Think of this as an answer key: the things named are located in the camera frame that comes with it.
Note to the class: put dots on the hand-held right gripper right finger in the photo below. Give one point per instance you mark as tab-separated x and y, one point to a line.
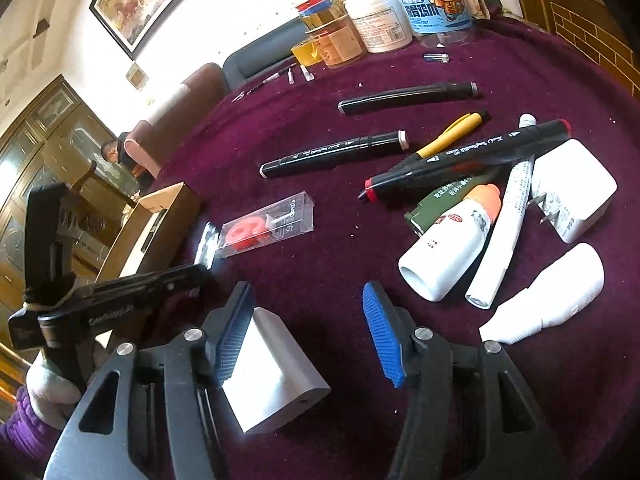
382	332

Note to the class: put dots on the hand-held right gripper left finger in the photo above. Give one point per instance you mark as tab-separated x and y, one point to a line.
234	340

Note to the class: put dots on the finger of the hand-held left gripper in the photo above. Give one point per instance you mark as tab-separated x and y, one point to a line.
187	280

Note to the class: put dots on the silver rectangular block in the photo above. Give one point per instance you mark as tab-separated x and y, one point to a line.
272	375

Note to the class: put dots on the brown cardboard box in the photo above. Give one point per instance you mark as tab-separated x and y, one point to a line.
150	240

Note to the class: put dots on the white printed pen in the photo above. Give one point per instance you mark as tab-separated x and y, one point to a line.
502	230

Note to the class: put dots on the person's left forearm purple sleeve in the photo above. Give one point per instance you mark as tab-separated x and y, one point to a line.
25	435

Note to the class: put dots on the person's left hand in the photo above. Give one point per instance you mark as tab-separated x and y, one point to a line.
52	390

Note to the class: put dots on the clear box with red reel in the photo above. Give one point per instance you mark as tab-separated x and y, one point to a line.
250	232

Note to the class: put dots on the wooden glass-door cabinet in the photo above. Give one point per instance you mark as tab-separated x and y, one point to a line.
45	160

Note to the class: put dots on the purple tablecloth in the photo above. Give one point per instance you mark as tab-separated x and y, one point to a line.
320	280

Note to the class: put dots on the white bottle orange cap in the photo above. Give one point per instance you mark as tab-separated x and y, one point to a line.
445	255

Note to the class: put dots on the dark green small box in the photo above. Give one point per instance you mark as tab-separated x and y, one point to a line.
432	200

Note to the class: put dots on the brown leather chair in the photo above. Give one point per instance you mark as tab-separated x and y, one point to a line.
175	115

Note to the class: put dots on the white nozzle tube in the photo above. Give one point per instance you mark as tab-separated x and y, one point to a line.
560	285

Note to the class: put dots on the black marker white end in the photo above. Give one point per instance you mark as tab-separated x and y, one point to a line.
330	152

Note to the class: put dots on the black marker red caps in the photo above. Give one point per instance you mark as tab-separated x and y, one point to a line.
465	157

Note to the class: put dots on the yellow and black pen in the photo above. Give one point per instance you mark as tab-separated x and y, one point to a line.
452	134

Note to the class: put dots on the thin black pen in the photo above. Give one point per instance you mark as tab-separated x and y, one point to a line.
270	79

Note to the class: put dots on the white plug charger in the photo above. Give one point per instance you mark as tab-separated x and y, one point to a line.
575	195

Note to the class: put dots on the black marker grey cap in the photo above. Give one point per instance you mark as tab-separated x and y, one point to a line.
405	96

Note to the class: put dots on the yellow tape roll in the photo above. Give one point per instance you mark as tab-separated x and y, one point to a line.
304	54

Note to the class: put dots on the amber plastic jar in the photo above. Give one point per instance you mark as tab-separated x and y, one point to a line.
337	42

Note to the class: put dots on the white plastic jar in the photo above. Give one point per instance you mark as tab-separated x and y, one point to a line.
382	20

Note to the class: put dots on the wooden brick-pattern counter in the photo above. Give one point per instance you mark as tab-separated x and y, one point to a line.
585	25

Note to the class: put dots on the wall switch plate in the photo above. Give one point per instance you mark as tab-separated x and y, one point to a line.
136	75

